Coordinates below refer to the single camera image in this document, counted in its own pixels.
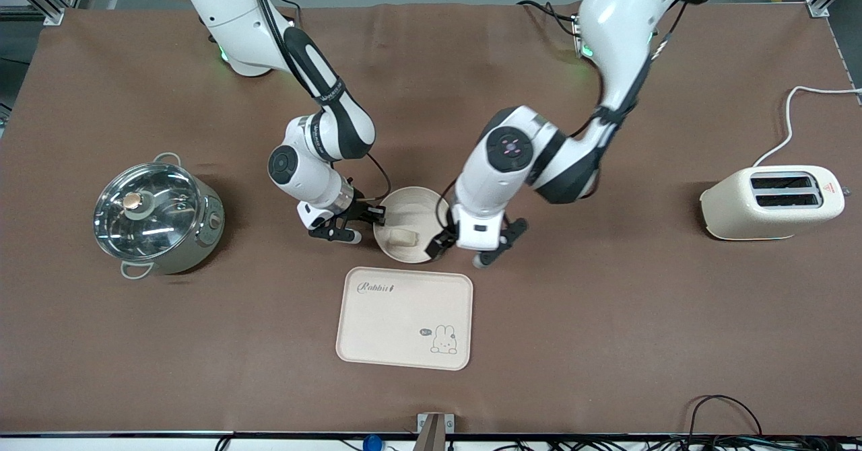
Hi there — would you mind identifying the cream round plate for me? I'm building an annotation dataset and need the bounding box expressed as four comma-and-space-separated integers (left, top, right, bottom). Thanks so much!
372, 186, 451, 264

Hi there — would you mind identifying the cream rabbit print tray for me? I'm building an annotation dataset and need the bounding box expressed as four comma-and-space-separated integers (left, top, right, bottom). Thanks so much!
335, 267, 474, 371

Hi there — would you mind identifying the steel pot with glass lid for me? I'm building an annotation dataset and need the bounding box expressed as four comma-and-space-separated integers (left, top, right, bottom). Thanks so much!
93, 153, 225, 280

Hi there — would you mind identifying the glass pot lid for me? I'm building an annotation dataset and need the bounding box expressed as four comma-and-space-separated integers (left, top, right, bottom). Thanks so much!
93, 162, 201, 262

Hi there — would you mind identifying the metal base connector box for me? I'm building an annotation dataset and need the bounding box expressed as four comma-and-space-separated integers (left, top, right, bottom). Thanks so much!
572, 13, 593, 59

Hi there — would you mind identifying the white two-slot toaster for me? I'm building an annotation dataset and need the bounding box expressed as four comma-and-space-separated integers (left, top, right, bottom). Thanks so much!
699, 165, 853, 241

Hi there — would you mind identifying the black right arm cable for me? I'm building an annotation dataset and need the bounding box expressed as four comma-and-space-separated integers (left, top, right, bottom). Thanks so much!
367, 153, 393, 203

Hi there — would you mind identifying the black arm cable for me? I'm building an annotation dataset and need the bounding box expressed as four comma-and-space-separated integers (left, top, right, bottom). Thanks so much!
569, 0, 689, 143
367, 153, 393, 203

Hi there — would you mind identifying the metal camera bracket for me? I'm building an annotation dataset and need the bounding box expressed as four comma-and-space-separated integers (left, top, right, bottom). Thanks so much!
416, 413, 456, 451

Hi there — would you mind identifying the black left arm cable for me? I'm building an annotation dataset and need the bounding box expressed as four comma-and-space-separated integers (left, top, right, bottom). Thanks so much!
569, 0, 689, 143

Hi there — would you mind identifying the black looped cable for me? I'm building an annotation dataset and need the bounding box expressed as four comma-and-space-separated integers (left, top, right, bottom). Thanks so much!
687, 394, 764, 451

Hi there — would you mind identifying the white toaster power cord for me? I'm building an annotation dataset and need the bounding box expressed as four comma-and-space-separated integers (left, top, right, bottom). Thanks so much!
753, 86, 862, 168

